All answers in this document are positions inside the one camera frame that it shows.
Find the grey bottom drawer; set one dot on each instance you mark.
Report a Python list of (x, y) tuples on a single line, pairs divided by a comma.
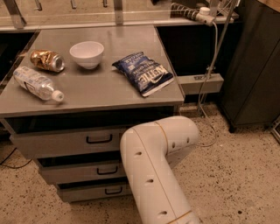
[(94, 189)]

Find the grey drawer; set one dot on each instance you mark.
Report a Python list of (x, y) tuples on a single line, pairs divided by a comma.
[(79, 168), (94, 189), (51, 136)]

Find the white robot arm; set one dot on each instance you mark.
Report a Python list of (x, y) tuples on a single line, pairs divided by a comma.
[(149, 151)]

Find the grey top drawer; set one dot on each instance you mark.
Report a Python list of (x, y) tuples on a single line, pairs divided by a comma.
[(51, 136)]

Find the grey middle drawer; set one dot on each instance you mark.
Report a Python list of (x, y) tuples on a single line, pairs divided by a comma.
[(79, 168)]

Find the grey drawer cabinet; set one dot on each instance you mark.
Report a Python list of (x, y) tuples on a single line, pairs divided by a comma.
[(98, 89)]

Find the blue chip bag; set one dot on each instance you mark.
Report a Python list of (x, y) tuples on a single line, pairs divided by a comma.
[(144, 74)]

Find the white bowl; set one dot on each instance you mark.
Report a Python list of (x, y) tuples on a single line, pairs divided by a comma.
[(87, 54)]

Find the clear plastic water bottle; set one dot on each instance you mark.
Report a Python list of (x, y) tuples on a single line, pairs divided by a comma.
[(37, 84)]

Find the crushed gold can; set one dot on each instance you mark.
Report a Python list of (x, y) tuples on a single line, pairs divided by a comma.
[(47, 60)]

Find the dark cabinet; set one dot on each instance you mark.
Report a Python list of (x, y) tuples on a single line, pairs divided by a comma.
[(251, 88)]

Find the white round plug adapter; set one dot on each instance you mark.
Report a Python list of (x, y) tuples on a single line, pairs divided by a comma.
[(204, 16)]

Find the grey metal bracket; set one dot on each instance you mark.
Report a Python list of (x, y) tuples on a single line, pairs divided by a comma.
[(195, 84)]

